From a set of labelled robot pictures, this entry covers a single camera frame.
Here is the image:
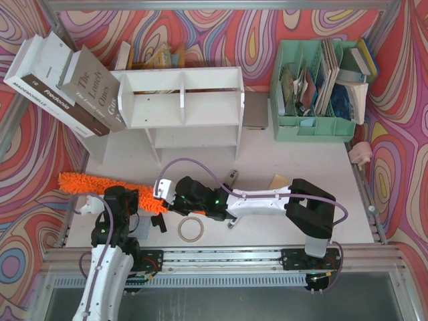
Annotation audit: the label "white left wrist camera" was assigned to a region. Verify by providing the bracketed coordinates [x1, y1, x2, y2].
[79, 195, 104, 216]

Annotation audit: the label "books behind shelf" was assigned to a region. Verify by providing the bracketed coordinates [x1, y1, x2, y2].
[108, 41, 185, 70]

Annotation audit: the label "blue yellow book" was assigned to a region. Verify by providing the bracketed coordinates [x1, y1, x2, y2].
[349, 37, 379, 84]

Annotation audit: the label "wooden ring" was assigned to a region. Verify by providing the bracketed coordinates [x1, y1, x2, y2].
[177, 216, 205, 242]

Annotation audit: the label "black T-shaped clip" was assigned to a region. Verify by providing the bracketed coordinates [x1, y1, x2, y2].
[150, 213, 167, 233]

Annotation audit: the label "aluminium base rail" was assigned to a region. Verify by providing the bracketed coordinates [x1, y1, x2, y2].
[43, 247, 405, 275]

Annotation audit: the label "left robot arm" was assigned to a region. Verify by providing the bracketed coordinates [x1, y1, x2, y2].
[73, 186, 140, 320]

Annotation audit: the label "brown Fredonia book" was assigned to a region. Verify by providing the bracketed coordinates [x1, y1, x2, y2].
[22, 49, 110, 137]

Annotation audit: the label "grey notebook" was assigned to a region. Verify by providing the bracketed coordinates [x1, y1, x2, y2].
[243, 92, 268, 128]

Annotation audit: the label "mint green desk organizer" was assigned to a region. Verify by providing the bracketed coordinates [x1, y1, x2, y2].
[269, 40, 356, 142]

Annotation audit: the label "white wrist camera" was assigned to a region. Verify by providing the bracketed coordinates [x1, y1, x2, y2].
[79, 195, 104, 216]
[153, 179, 176, 204]

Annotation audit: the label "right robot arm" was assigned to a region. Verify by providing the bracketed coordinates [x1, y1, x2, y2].
[156, 176, 336, 258]

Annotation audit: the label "The Lonely Ones book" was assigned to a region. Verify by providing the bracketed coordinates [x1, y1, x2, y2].
[60, 46, 126, 132]

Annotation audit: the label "pink tape dispenser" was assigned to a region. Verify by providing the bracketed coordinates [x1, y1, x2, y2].
[348, 141, 372, 171]

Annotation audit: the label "black white stapler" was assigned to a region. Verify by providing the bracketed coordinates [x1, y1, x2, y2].
[227, 170, 239, 187]

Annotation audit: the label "yellow sticky note pad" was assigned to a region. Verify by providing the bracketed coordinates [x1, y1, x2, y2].
[269, 174, 291, 190]

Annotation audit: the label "white wooden bookshelf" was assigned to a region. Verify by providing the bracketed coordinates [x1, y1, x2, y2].
[80, 66, 245, 165]

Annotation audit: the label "orange microfiber duster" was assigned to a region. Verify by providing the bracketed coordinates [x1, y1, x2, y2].
[58, 172, 168, 215]

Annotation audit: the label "white paperback book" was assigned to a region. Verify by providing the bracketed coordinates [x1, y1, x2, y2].
[336, 80, 368, 125]

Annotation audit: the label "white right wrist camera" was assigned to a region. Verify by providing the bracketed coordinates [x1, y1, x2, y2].
[153, 179, 176, 204]

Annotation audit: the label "white Mademoiselle book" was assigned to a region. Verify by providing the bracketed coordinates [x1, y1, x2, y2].
[4, 33, 108, 138]

